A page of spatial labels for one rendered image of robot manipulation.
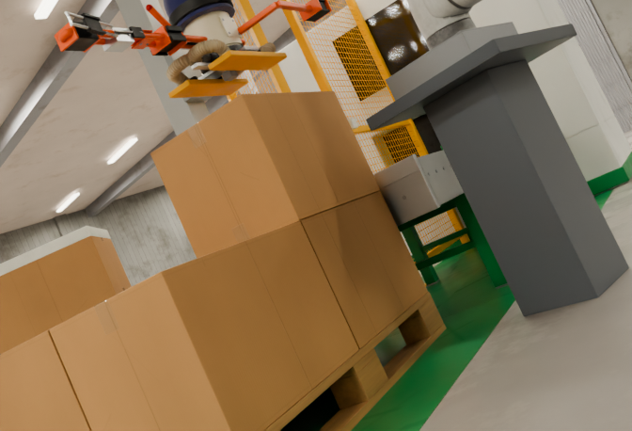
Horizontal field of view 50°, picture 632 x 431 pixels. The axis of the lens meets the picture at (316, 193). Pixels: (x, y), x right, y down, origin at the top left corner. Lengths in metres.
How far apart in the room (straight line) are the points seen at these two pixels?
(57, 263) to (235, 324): 2.04
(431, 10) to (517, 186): 0.59
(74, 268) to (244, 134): 1.70
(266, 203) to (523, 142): 0.75
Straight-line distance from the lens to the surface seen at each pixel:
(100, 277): 3.46
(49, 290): 3.52
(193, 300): 1.49
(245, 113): 1.98
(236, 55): 2.20
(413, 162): 2.46
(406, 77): 2.11
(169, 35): 2.18
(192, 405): 1.51
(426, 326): 2.37
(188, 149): 2.11
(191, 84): 2.28
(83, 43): 1.96
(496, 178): 2.07
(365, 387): 1.92
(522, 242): 2.09
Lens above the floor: 0.45
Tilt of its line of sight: 4 degrees up
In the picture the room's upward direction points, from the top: 25 degrees counter-clockwise
